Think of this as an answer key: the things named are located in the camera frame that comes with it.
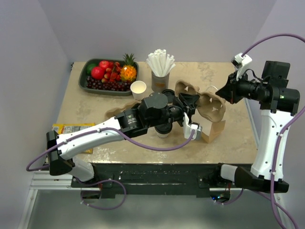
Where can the white paper cup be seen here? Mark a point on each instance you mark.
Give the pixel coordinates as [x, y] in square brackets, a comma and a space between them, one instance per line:
[163, 130]
[138, 89]

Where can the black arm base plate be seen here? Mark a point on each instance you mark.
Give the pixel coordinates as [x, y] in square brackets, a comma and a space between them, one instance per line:
[154, 179]

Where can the dark green fruit tray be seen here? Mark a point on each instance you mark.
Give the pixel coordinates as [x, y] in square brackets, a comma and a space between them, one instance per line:
[109, 77]

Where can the toy pineapple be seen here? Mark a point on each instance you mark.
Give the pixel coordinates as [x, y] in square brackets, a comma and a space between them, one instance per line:
[128, 71]

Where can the yellow snack bag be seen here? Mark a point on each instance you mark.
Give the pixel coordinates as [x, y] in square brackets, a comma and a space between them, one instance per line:
[70, 128]

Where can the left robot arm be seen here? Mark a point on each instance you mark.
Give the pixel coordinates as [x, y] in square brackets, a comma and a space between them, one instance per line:
[157, 110]

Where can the green lime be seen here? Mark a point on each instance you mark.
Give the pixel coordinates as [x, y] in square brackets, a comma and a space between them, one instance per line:
[90, 67]

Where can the dark grapes bunch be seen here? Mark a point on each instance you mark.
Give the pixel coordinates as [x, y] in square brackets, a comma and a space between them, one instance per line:
[104, 84]

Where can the brown cardboard cup carrier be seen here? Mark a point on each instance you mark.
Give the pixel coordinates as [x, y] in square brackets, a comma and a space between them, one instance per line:
[117, 110]

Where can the white paper straws bundle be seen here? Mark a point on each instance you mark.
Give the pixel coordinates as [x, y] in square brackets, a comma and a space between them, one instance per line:
[160, 62]

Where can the brown paper bag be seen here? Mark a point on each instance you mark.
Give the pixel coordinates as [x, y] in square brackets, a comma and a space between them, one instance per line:
[216, 128]

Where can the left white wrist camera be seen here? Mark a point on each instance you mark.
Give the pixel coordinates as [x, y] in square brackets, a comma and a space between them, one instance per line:
[190, 129]

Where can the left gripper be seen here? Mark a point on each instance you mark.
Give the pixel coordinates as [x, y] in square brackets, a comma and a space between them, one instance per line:
[189, 101]

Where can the grey straw holder cup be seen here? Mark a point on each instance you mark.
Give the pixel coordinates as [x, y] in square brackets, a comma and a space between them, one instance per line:
[159, 84]

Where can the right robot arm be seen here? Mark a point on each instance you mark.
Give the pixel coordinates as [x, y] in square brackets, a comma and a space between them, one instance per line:
[278, 105]

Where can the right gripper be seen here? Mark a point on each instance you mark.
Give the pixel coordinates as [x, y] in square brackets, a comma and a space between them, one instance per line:
[229, 92]

